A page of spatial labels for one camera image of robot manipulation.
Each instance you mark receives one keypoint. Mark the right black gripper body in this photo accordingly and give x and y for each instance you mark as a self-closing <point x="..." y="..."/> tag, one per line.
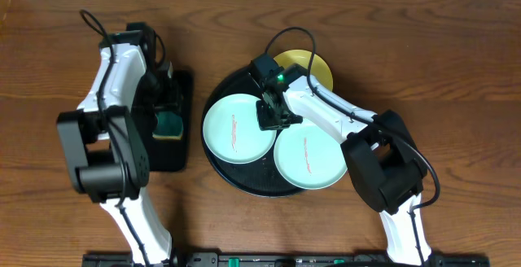
<point x="269" y="118"/>

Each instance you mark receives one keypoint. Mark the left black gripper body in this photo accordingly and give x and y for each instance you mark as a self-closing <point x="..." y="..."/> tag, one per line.
<point x="151" y="98"/>

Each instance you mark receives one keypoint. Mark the green yellow sponge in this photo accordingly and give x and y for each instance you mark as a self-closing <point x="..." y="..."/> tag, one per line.
<point x="169" y="126"/>

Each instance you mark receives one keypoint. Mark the light blue plate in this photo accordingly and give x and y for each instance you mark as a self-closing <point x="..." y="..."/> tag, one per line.
<point x="308" y="157"/>
<point x="232" y="132"/>

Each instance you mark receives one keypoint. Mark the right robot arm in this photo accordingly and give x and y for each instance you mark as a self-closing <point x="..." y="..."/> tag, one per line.
<point x="384" y="165"/>

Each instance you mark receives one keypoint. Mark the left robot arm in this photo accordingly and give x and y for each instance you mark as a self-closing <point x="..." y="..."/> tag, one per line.
<point x="106" y="158"/>

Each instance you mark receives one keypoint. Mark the rectangular black tray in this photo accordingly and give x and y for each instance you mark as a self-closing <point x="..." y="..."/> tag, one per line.
<point x="168" y="155"/>

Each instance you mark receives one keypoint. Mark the round black tray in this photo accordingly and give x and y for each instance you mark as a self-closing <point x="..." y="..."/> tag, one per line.
<point x="259" y="177"/>

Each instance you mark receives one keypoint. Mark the yellow plate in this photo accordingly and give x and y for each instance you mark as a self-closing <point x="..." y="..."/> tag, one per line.
<point x="320" y="69"/>

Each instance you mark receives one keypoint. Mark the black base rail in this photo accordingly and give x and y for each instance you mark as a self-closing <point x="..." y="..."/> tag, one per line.
<point x="212" y="259"/>

